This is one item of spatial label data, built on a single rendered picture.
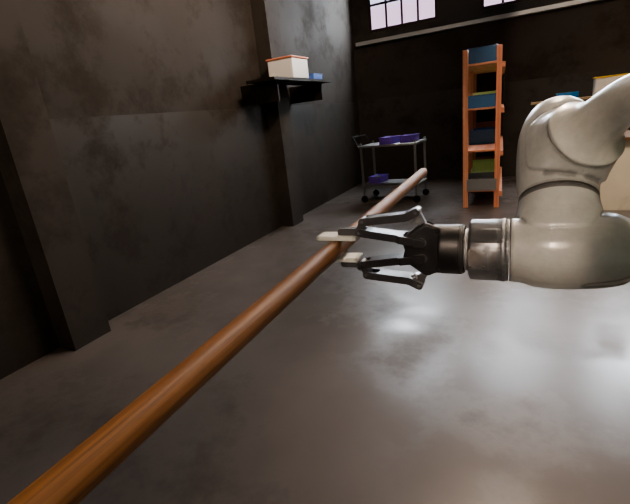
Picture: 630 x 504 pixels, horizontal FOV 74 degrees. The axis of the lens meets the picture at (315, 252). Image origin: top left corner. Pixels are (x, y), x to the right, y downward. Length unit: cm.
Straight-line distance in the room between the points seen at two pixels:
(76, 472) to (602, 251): 58
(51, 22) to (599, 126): 362
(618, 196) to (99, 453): 582
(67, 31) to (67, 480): 370
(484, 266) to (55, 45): 353
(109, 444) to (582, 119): 61
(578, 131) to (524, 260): 18
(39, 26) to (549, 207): 356
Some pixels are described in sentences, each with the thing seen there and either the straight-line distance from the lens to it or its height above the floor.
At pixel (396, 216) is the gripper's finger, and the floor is 125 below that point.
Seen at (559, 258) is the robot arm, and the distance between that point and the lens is 61.
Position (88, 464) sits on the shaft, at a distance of 35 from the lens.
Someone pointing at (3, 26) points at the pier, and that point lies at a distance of 343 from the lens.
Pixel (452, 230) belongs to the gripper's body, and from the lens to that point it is 64.
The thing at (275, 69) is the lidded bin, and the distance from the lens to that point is 547.
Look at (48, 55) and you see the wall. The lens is 377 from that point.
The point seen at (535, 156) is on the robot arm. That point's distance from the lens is 67.
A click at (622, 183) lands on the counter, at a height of 31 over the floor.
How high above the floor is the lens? 140
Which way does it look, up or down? 18 degrees down
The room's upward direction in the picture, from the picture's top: 7 degrees counter-clockwise
